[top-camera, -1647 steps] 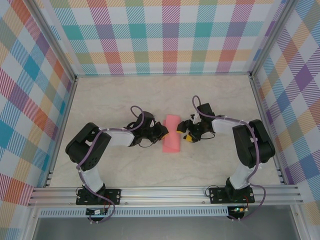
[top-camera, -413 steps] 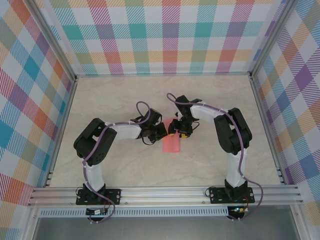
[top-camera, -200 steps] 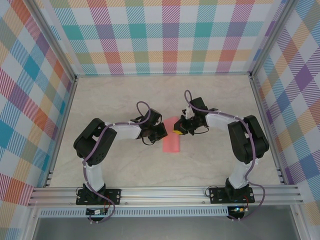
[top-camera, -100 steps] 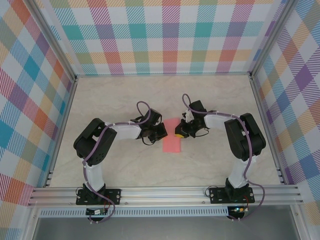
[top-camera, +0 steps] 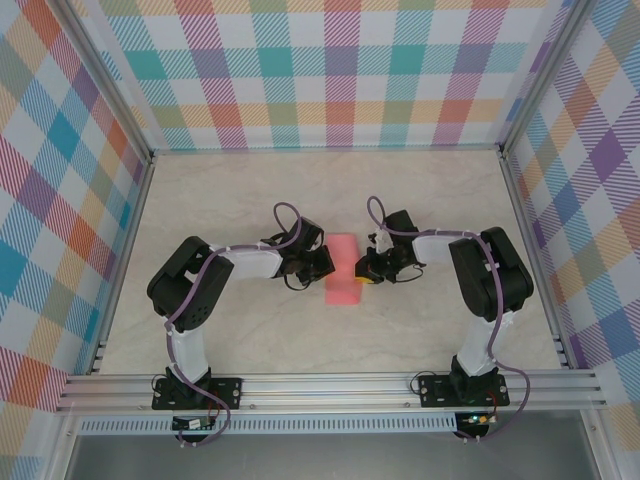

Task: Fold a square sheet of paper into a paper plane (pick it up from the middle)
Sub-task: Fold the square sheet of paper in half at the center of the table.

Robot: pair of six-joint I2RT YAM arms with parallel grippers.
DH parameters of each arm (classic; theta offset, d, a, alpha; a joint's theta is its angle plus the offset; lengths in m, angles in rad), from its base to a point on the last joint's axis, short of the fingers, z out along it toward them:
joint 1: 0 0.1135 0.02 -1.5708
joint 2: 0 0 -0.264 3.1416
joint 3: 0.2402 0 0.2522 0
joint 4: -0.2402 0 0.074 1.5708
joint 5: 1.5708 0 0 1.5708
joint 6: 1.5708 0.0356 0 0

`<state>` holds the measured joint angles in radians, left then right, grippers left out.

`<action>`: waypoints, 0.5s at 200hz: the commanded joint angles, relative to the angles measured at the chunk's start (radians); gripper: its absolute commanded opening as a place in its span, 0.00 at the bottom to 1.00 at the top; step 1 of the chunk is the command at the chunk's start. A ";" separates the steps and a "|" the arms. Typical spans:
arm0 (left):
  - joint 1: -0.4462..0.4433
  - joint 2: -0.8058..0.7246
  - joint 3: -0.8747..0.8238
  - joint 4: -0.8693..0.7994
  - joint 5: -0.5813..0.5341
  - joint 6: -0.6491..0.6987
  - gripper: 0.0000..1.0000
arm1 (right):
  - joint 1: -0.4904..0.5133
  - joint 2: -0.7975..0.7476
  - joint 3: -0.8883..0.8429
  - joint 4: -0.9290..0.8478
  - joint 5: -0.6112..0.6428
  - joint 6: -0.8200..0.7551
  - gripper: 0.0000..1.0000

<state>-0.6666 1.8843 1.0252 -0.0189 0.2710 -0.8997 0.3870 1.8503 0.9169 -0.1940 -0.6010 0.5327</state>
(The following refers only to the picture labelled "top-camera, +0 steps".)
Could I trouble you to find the grey metal base panel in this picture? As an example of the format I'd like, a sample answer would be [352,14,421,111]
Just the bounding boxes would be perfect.
[64,432,601,480]

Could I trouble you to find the aluminium side floor rail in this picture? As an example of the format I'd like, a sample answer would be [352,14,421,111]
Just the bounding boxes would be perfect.
[498,149,574,371]
[87,154,157,376]

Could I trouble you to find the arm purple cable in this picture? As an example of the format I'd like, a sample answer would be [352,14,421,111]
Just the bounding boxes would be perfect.
[164,201,307,449]
[367,195,532,444]

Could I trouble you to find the slotted grey cable duct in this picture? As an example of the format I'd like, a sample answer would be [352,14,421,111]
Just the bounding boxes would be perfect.
[78,412,459,435]

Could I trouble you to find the gripper thin black cable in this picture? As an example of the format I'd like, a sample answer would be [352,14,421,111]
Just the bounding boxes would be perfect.
[393,263,427,286]
[282,275,315,294]

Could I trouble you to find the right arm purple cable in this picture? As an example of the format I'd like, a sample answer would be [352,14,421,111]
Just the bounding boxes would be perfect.
[367,195,532,444]

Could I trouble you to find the white cable bracket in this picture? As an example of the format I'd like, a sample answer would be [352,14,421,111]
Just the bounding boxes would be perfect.
[367,227,396,254]

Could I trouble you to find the thin aluminium floor rail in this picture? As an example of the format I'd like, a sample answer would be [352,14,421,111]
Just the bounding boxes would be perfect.
[149,144,506,156]

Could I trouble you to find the right black wrist camera box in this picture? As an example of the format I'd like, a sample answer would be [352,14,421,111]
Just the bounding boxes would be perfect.
[382,209,420,236]

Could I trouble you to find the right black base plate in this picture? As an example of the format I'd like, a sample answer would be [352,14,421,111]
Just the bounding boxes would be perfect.
[418,373,511,409]

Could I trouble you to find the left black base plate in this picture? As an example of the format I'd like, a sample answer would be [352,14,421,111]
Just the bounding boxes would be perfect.
[152,377,244,411]

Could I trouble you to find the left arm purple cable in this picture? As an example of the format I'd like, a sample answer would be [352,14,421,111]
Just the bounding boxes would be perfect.
[164,201,307,449]

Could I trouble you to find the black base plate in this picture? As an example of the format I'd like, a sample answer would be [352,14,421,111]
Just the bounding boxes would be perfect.
[418,373,511,409]
[152,377,244,411]

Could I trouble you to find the left gripper thin black cable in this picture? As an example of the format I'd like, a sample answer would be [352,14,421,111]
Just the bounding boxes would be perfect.
[282,275,315,294]

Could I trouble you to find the aluminium frame post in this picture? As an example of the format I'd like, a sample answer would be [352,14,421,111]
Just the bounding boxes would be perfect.
[497,0,601,159]
[52,0,156,166]

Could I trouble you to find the wide aluminium base rail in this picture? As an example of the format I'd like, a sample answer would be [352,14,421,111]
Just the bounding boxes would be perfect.
[55,369,609,414]

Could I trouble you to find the left black wrist camera box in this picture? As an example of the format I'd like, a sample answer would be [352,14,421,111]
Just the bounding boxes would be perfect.
[293,217,325,251]

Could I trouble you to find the right gripper thin black cable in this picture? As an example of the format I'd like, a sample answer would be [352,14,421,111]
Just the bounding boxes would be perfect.
[393,263,427,286]

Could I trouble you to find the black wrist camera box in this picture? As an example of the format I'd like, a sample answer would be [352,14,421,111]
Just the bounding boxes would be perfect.
[293,217,325,251]
[382,209,420,236]

